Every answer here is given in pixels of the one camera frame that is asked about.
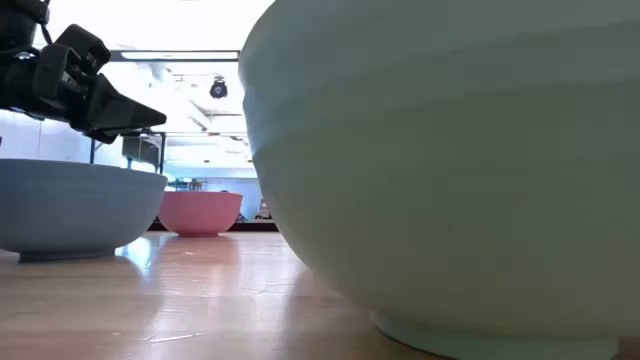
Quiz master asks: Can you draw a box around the pink bowl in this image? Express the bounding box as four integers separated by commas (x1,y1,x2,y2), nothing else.
157,190,244,238

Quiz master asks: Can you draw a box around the black ceiling camera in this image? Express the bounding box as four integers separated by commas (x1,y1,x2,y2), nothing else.
209,75,229,100

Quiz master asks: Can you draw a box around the blue bowl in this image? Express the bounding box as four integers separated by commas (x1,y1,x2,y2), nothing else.
0,158,169,263

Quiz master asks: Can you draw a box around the green bowl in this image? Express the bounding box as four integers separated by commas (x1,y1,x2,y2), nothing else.
238,0,640,360

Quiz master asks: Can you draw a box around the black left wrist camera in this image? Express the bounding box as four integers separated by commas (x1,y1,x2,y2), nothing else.
53,23,113,77

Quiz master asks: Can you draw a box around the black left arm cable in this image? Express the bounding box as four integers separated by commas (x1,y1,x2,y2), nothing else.
40,0,55,47

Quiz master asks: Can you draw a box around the background workstation frame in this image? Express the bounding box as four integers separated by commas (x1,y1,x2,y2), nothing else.
88,130,167,175

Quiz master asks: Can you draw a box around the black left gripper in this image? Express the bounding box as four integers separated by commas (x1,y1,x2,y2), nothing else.
0,44,168,146

